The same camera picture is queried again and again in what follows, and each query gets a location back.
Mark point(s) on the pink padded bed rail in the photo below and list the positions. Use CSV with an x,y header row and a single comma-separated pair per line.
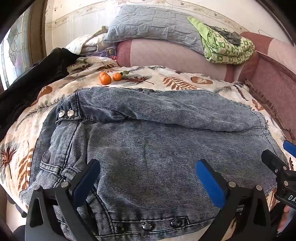
x,y
277,88

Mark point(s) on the patterned glass window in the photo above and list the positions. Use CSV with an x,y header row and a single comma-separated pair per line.
x,y
16,46

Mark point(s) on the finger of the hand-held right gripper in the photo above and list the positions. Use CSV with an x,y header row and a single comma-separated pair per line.
x,y
274,162
290,147

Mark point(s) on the purple packet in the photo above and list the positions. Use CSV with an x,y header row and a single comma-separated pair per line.
x,y
108,52

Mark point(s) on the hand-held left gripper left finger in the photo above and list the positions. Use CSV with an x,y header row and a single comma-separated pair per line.
x,y
85,184

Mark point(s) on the pink bolster cushion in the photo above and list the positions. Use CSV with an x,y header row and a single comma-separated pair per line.
x,y
166,58

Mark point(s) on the person's right hand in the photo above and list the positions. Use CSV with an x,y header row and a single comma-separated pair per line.
x,y
285,219

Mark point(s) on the blue denim pants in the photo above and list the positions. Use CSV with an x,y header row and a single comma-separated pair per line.
x,y
150,143

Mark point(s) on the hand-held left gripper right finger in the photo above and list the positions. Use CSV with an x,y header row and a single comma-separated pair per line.
x,y
210,184

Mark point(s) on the grey quilted pillow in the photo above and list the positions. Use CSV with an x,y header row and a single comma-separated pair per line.
x,y
150,23

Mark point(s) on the orange tangerine with leaf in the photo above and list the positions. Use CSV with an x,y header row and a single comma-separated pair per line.
x,y
117,77

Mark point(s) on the green patterned folded blanket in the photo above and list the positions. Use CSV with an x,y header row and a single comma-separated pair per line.
x,y
222,52

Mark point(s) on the leaf print blanket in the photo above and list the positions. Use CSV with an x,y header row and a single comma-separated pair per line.
x,y
175,81

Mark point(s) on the black garment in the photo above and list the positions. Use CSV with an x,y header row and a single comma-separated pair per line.
x,y
34,78

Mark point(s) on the dark grey cloth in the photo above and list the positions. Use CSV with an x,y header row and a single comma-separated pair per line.
x,y
229,34

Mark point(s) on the white crumpled cloth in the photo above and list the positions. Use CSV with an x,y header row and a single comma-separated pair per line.
x,y
78,44

